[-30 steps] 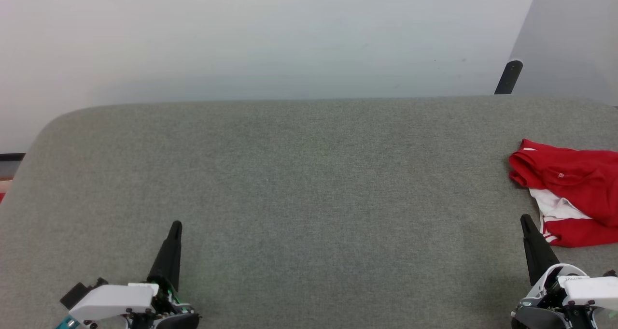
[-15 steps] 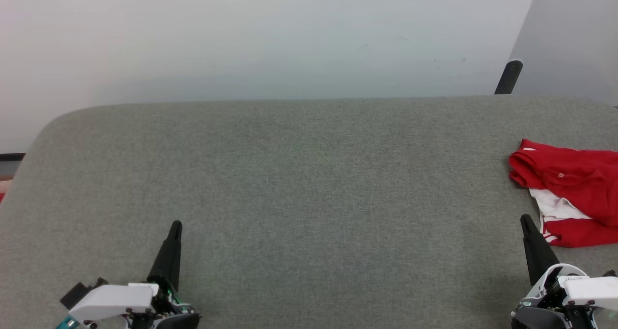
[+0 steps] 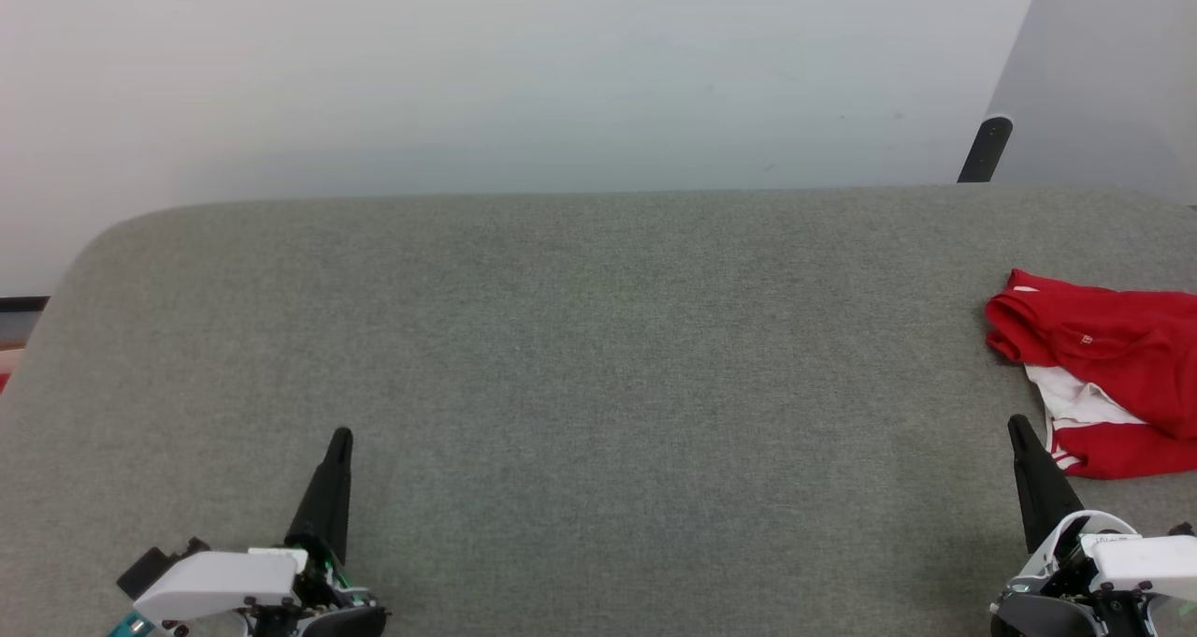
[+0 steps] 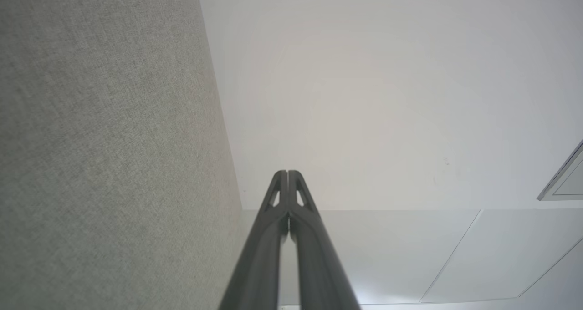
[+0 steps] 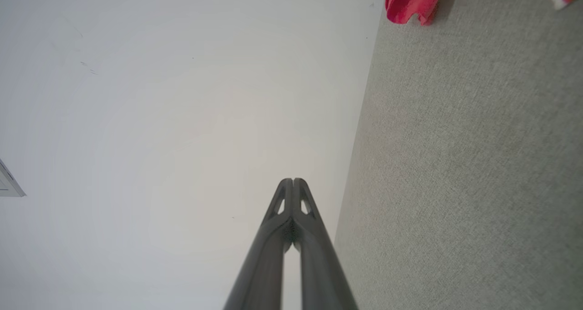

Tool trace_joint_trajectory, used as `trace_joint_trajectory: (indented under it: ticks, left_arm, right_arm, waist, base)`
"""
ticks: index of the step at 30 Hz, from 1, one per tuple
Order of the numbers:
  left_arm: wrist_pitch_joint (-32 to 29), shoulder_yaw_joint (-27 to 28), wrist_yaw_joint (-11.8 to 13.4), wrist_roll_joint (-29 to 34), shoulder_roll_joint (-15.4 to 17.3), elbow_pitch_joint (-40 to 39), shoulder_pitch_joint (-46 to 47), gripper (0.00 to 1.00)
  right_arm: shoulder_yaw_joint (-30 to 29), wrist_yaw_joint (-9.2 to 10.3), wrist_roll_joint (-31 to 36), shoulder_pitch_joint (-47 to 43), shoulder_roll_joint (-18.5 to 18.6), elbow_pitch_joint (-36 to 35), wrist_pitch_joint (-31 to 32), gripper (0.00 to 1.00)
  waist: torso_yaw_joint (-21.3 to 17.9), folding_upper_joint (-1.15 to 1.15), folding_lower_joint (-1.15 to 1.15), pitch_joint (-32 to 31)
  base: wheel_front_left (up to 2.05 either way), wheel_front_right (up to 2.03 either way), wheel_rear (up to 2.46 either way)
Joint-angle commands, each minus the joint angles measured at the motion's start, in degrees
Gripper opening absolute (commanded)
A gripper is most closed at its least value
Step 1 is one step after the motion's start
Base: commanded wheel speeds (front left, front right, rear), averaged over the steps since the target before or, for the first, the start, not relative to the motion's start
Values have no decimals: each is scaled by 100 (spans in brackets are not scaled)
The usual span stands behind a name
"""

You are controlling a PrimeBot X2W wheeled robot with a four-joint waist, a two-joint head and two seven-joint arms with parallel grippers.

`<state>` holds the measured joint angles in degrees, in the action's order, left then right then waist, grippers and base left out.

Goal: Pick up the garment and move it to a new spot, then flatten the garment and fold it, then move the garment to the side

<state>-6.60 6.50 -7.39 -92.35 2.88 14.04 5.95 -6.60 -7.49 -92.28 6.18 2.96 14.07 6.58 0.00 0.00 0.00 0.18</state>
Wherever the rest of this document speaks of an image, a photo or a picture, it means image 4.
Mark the grey fabric sofa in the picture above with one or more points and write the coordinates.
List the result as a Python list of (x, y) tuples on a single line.
[(91, 141)]

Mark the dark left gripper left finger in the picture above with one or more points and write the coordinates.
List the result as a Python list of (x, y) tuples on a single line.
[(259, 264)]

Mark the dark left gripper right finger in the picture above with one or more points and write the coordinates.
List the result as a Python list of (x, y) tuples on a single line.
[(319, 264)]

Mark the grey framed wall panel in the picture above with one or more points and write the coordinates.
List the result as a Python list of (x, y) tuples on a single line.
[(571, 182)]

